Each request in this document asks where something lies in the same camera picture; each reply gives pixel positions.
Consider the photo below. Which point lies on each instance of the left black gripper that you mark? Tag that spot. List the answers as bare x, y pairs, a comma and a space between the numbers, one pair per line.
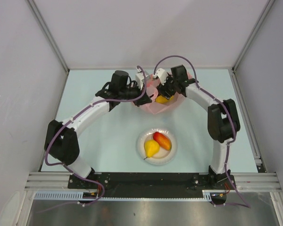
145, 100

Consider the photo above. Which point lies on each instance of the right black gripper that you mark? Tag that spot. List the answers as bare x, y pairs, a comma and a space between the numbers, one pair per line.
162, 88

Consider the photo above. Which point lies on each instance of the yellow fake lemon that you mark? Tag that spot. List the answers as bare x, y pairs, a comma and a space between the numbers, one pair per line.
161, 100

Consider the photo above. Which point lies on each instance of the pink plastic bag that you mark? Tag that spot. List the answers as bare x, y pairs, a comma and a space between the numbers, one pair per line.
152, 92

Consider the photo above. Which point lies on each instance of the red orange fake mango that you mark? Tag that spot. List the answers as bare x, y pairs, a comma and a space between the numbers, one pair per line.
162, 140

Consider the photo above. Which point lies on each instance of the yellow fake pear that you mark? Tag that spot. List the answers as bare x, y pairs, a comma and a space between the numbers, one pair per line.
151, 147

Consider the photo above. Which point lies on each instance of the white paper plate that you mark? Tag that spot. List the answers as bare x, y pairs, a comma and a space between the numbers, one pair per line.
163, 156

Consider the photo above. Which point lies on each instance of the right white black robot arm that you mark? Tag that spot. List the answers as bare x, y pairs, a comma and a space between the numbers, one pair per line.
223, 120

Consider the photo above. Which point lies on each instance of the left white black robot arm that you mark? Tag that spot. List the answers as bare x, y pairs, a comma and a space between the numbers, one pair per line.
62, 136

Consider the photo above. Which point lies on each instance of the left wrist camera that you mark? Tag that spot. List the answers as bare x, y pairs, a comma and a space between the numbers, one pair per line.
141, 77

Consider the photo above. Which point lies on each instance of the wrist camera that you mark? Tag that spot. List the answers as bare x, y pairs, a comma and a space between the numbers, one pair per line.
141, 77
160, 75

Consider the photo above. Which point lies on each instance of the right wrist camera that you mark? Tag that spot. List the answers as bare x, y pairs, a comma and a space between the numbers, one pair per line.
160, 75

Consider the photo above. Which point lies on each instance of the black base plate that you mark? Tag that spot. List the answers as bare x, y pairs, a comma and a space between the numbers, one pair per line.
158, 185

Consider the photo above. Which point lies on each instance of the aluminium front rail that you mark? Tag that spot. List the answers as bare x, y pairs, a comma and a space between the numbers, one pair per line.
257, 182

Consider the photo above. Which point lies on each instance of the right aluminium frame post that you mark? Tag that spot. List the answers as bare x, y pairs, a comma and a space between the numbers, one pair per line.
256, 28

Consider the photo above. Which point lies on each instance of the aluminium frame post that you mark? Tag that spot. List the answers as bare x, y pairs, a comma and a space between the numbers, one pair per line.
256, 28
47, 33

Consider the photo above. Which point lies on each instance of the left aluminium frame post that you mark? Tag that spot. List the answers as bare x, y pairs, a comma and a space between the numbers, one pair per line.
47, 33

